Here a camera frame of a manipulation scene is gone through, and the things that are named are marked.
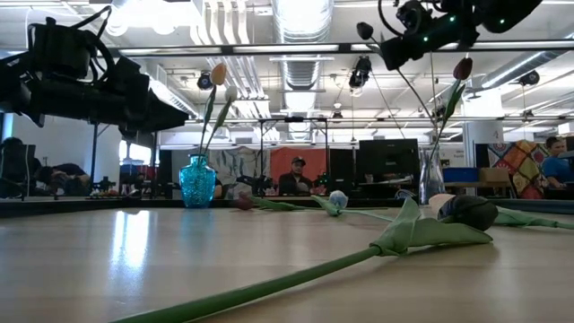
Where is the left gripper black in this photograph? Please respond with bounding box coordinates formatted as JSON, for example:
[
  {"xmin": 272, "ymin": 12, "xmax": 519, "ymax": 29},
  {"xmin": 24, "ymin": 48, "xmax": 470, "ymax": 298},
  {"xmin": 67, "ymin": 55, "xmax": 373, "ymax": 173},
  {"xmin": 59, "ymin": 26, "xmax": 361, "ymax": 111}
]
[{"xmin": 24, "ymin": 56, "xmax": 190, "ymax": 135}]

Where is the blue storage bin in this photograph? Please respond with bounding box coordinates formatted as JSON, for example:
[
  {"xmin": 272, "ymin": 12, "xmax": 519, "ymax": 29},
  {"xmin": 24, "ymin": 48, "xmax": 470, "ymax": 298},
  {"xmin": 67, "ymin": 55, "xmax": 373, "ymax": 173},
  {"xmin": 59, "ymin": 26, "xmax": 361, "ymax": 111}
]
[{"xmin": 442, "ymin": 167, "xmax": 480, "ymax": 184}]

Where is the leaf-print curtain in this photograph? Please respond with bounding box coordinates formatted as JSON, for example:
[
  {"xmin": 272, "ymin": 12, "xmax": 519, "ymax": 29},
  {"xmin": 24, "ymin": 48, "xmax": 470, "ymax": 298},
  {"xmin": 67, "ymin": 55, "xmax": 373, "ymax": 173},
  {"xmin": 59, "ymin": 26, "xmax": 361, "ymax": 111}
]
[{"xmin": 208, "ymin": 147, "xmax": 271, "ymax": 198}]

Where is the cardboard box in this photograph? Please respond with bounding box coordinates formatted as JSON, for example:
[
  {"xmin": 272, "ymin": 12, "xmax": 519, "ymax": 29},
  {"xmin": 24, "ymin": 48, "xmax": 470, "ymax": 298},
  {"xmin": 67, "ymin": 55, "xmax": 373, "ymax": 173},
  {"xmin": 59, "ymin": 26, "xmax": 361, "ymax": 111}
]
[{"xmin": 478, "ymin": 167, "xmax": 511, "ymax": 184}]

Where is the colourful patchwork quilt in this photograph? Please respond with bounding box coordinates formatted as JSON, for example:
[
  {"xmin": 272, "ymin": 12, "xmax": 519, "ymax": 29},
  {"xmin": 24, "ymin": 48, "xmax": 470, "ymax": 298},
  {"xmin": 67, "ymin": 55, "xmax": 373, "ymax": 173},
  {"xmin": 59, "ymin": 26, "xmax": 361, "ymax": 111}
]
[{"xmin": 486, "ymin": 139, "xmax": 551, "ymax": 200}]

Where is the pale pink artificial tulip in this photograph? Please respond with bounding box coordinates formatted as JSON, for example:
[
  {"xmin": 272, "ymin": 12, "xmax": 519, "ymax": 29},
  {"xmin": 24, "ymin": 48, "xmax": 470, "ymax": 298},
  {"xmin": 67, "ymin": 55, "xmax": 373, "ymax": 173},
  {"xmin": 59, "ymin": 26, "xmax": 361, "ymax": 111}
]
[{"xmin": 428, "ymin": 192, "xmax": 574, "ymax": 231}]

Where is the white pillar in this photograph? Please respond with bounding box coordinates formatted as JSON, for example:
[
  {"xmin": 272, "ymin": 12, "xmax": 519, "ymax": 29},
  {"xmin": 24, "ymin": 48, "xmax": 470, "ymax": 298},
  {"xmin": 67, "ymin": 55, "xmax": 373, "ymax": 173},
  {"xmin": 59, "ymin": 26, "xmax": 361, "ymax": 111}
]
[{"xmin": 461, "ymin": 89, "xmax": 506, "ymax": 144}]

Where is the dark red artificial tulip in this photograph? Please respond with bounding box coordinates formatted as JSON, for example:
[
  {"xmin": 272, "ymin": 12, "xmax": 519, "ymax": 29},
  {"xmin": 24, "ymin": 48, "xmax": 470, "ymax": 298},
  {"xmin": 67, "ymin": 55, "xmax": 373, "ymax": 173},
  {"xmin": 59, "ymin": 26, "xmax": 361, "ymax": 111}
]
[
  {"xmin": 425, "ymin": 57, "xmax": 474, "ymax": 198},
  {"xmin": 232, "ymin": 191, "xmax": 310, "ymax": 212}
]

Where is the person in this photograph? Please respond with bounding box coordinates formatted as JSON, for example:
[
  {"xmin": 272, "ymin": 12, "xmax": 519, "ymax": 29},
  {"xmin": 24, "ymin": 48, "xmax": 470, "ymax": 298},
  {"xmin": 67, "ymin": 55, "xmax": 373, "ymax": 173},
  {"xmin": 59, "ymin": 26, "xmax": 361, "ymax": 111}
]
[
  {"xmin": 540, "ymin": 135, "xmax": 574, "ymax": 189},
  {"xmin": 277, "ymin": 155, "xmax": 328, "ymax": 197},
  {"xmin": 35, "ymin": 161, "xmax": 93, "ymax": 197}
]

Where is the orange wall panel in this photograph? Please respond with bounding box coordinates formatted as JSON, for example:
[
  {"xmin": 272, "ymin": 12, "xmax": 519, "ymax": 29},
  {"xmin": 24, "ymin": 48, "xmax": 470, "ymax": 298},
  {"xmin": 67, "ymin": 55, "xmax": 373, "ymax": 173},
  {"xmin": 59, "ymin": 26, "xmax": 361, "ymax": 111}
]
[{"xmin": 269, "ymin": 146, "xmax": 328, "ymax": 196}]

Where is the orange artificial tulip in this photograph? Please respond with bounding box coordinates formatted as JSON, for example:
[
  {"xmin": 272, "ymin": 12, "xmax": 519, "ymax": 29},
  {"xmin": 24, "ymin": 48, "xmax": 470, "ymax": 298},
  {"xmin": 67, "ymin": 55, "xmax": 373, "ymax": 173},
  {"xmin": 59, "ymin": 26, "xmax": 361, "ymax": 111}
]
[{"xmin": 196, "ymin": 62, "xmax": 229, "ymax": 158}]

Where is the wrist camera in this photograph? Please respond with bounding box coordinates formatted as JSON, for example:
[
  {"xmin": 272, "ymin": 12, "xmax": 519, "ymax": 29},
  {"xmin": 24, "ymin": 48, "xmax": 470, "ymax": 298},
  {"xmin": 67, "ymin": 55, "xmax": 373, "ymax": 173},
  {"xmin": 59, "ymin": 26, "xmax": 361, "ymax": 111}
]
[
  {"xmin": 396, "ymin": 0, "xmax": 426, "ymax": 31},
  {"xmin": 27, "ymin": 16, "xmax": 93, "ymax": 81}
]

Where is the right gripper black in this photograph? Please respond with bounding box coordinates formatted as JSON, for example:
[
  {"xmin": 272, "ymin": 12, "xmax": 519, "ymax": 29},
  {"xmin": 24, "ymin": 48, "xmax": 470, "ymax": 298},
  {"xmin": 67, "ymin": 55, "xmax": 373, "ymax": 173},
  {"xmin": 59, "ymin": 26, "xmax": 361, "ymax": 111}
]
[{"xmin": 379, "ymin": 0, "xmax": 480, "ymax": 72}]

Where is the blue glass vase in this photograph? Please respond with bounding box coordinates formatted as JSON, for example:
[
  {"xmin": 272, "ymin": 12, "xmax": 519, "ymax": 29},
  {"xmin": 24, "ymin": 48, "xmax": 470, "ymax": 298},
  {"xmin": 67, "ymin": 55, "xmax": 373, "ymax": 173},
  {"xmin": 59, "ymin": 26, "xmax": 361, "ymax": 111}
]
[{"xmin": 178, "ymin": 153, "xmax": 217, "ymax": 209}]

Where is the silver ceiling duct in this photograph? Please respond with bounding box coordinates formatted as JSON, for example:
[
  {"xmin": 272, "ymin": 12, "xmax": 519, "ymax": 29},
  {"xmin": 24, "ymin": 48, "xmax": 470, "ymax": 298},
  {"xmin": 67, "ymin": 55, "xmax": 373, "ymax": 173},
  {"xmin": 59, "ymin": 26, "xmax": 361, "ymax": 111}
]
[{"xmin": 271, "ymin": 0, "xmax": 335, "ymax": 143}]

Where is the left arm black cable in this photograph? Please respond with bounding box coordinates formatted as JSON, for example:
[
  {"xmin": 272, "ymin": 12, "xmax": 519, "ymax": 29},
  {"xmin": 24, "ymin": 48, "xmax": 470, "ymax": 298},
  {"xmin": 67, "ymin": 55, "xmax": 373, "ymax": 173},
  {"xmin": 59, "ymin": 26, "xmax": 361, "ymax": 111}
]
[{"xmin": 26, "ymin": 4, "xmax": 117, "ymax": 86}]

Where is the black aluminium table frame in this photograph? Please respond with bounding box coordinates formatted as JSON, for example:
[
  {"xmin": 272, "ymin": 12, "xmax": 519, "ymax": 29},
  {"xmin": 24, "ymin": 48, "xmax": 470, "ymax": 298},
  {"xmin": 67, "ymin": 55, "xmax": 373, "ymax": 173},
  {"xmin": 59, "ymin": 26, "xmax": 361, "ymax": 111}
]
[{"xmin": 0, "ymin": 196, "xmax": 574, "ymax": 220}]

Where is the small black monitor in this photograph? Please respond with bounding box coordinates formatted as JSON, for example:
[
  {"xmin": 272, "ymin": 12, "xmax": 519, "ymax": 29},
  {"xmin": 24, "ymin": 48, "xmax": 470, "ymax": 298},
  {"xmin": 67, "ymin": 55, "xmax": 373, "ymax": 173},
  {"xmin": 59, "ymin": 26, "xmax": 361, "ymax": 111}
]
[{"xmin": 0, "ymin": 143, "xmax": 37, "ymax": 180}]

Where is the clear glass vase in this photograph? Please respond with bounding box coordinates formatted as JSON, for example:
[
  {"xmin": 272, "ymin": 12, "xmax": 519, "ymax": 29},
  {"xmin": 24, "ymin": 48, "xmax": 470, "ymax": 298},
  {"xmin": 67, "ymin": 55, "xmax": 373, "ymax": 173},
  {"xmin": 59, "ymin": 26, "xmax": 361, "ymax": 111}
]
[{"xmin": 419, "ymin": 145, "xmax": 446, "ymax": 205}]

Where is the black background pole frame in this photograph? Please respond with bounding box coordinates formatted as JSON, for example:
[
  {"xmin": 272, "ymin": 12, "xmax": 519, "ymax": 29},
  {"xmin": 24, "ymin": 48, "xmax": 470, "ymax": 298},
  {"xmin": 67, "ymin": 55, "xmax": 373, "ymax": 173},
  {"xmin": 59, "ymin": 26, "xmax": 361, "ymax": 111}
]
[{"xmin": 89, "ymin": 115, "xmax": 331, "ymax": 198}]

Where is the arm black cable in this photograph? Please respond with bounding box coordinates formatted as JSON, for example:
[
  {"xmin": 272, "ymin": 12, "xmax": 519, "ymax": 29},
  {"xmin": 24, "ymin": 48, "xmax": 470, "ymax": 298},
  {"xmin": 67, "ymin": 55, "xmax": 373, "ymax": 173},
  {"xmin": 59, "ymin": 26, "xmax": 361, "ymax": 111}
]
[
  {"xmin": 378, "ymin": 0, "xmax": 407, "ymax": 37},
  {"xmin": 26, "ymin": 4, "xmax": 117, "ymax": 86}
]

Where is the black overhead crossbar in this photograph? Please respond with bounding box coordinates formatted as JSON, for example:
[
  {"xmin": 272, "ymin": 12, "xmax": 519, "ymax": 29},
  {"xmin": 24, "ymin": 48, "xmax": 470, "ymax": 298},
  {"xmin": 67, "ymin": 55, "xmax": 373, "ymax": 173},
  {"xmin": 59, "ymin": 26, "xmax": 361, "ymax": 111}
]
[{"xmin": 74, "ymin": 39, "xmax": 574, "ymax": 57}]

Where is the black artificial tulip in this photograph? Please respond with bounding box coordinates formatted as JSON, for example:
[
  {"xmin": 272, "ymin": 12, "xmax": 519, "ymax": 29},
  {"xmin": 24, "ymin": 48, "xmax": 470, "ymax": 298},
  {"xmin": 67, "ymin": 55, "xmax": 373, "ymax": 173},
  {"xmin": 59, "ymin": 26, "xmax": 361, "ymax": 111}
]
[
  {"xmin": 109, "ymin": 195, "xmax": 500, "ymax": 323},
  {"xmin": 356, "ymin": 21, "xmax": 439, "ymax": 131}
]

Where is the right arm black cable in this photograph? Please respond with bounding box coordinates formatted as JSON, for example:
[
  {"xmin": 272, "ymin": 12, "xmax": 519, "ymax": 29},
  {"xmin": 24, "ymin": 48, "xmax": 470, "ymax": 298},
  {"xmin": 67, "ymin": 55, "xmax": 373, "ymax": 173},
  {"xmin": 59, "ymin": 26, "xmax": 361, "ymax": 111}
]
[{"xmin": 378, "ymin": 0, "xmax": 407, "ymax": 37}]

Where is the white artificial tulip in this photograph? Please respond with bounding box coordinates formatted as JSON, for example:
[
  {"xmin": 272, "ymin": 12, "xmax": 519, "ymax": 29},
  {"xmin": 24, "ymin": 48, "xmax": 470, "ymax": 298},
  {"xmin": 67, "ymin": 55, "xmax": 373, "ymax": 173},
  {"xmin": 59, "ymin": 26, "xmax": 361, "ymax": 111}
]
[
  {"xmin": 311, "ymin": 189, "xmax": 398, "ymax": 223},
  {"xmin": 204, "ymin": 84, "xmax": 239, "ymax": 158}
]

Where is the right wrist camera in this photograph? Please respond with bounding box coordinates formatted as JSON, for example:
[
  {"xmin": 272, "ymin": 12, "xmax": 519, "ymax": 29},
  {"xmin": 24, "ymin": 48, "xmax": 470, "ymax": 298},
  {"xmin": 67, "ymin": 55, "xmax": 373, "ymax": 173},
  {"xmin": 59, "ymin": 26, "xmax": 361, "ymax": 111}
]
[{"xmin": 396, "ymin": 0, "xmax": 426, "ymax": 31}]

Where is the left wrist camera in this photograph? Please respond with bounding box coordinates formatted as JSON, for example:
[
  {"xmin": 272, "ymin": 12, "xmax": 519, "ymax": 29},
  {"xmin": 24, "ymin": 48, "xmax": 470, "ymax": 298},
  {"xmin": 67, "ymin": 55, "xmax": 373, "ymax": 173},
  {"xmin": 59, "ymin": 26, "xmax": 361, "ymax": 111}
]
[{"xmin": 27, "ymin": 16, "xmax": 93, "ymax": 81}]

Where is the large black monitor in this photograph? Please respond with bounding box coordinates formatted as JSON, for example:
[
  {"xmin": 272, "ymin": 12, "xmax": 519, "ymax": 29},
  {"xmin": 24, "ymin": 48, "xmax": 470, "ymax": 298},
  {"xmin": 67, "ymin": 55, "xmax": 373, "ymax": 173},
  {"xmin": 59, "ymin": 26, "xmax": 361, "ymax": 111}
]
[{"xmin": 357, "ymin": 138, "xmax": 421, "ymax": 198}]

